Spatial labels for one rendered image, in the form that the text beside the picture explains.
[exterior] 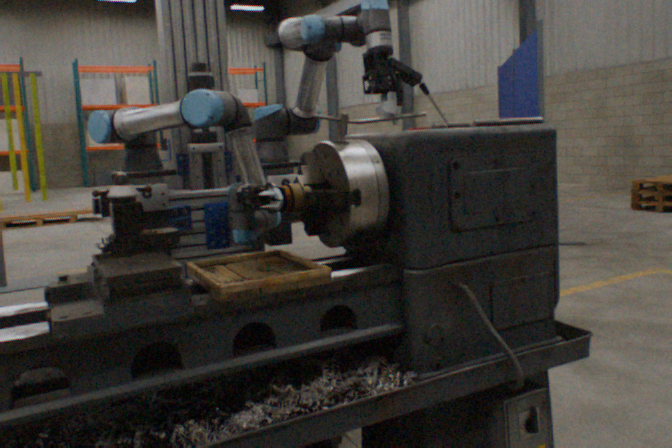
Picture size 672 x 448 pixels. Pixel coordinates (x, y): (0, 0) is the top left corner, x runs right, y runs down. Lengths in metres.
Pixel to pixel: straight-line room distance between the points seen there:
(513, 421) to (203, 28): 1.83
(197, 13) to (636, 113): 11.15
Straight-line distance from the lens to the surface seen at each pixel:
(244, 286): 1.46
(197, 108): 1.89
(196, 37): 2.52
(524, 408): 1.96
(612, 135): 13.25
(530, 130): 1.88
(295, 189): 1.64
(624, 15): 13.30
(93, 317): 1.35
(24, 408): 1.48
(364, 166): 1.61
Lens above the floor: 1.24
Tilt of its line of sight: 5 degrees down
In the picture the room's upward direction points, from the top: 3 degrees counter-clockwise
